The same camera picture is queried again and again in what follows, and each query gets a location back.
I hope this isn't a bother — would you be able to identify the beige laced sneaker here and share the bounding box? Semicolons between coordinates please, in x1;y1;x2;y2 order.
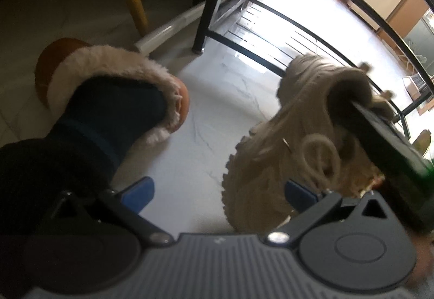
221;54;394;234

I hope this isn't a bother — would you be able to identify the orange fur-lined boot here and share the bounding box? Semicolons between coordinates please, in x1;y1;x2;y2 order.
34;38;190;146

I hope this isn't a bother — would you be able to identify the white metal tube leg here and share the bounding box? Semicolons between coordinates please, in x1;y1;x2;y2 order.
134;0;244;56

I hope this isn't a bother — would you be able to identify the black metal shoe rack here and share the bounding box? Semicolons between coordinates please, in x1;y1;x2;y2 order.
189;0;433;146

